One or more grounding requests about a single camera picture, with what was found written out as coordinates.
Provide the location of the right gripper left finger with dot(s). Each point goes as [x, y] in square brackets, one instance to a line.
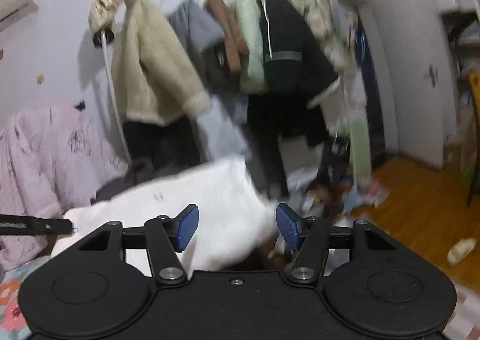
[165, 237]

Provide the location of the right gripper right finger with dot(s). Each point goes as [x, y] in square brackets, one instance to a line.
[307, 239]

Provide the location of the cream bow print garment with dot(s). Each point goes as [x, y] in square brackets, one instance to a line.
[233, 218]

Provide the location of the pink bear print blanket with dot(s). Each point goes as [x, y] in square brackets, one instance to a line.
[53, 160]

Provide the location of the floral quilted bedspread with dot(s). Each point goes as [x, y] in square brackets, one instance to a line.
[13, 325]

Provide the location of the beige shearling jacket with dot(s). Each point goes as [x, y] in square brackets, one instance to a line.
[154, 79]

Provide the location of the beige slipper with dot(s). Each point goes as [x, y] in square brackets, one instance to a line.
[461, 250]

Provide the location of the black hanging coat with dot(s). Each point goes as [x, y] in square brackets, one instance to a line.
[295, 72]

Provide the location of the light green hanging garment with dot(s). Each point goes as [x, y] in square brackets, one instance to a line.
[252, 76]

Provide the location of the grey hanging hoodie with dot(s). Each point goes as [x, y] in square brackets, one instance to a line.
[195, 28]

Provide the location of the brown hanging garment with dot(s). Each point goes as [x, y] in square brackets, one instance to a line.
[235, 45]

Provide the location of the white air conditioner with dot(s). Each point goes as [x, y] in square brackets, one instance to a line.
[13, 10]

